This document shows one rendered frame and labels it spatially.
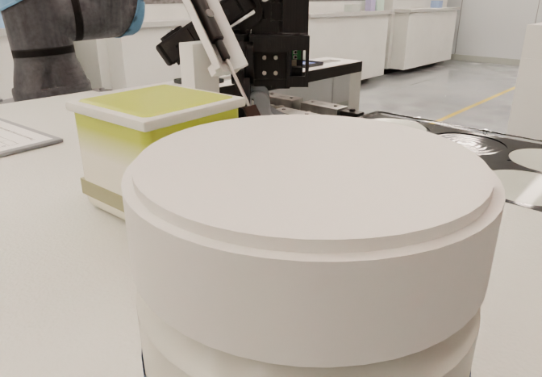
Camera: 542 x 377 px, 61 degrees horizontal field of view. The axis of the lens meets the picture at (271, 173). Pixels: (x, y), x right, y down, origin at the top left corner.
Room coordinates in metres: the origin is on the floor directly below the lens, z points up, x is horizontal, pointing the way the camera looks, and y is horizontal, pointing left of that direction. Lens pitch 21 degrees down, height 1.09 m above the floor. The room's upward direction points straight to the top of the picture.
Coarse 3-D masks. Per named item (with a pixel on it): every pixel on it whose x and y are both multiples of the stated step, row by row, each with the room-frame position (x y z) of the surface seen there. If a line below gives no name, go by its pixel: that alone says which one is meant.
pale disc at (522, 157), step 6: (516, 150) 0.57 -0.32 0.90; (522, 150) 0.57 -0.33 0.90; (528, 150) 0.57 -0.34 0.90; (534, 150) 0.57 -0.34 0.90; (540, 150) 0.57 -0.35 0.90; (510, 156) 0.55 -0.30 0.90; (516, 156) 0.55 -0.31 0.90; (522, 156) 0.55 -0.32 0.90; (528, 156) 0.55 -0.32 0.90; (534, 156) 0.55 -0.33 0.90; (540, 156) 0.55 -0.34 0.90; (516, 162) 0.52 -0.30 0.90; (522, 162) 0.52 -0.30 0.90; (528, 162) 0.52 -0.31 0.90; (534, 162) 0.52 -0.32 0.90; (540, 162) 0.52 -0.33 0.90; (534, 168) 0.50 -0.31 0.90; (540, 168) 0.50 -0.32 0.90
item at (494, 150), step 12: (408, 120) 0.72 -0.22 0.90; (432, 132) 0.65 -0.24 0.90; (444, 132) 0.65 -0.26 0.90; (456, 132) 0.65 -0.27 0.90; (468, 132) 0.65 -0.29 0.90; (468, 144) 0.60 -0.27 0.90; (480, 144) 0.60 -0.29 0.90; (492, 144) 0.60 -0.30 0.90; (504, 144) 0.60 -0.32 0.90; (516, 144) 0.60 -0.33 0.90; (528, 144) 0.60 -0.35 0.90; (480, 156) 0.55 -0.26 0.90; (492, 156) 0.55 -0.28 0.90; (504, 156) 0.55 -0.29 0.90; (492, 168) 0.50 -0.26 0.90; (504, 168) 0.50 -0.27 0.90; (516, 168) 0.50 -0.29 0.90; (528, 168) 0.50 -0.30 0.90; (516, 204) 0.40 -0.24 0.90; (528, 204) 0.40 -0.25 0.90
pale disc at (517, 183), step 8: (504, 176) 0.48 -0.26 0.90; (512, 176) 0.48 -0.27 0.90; (520, 176) 0.48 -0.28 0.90; (528, 176) 0.48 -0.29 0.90; (536, 176) 0.48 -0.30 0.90; (504, 184) 0.45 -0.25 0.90; (512, 184) 0.45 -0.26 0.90; (520, 184) 0.45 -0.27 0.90; (528, 184) 0.45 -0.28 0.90; (536, 184) 0.45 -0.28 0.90; (512, 192) 0.43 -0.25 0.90; (520, 192) 0.43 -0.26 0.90; (528, 192) 0.43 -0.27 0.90; (536, 192) 0.43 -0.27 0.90; (512, 200) 0.41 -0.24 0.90; (520, 200) 0.41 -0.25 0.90; (528, 200) 0.41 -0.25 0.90; (536, 200) 0.41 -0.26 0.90
